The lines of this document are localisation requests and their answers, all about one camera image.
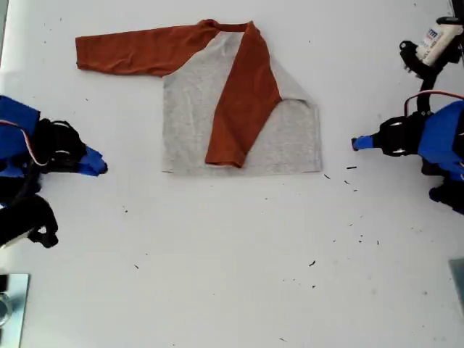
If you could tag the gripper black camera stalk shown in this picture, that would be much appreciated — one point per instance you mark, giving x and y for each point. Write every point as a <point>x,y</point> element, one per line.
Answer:
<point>422,72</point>
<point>40,217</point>

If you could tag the black clamp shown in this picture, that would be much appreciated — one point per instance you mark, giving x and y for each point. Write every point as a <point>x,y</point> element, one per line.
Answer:
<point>3,282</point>

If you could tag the grey shirt with rust sleeves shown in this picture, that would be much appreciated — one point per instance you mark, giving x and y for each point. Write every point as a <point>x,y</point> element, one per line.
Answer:
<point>192,119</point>

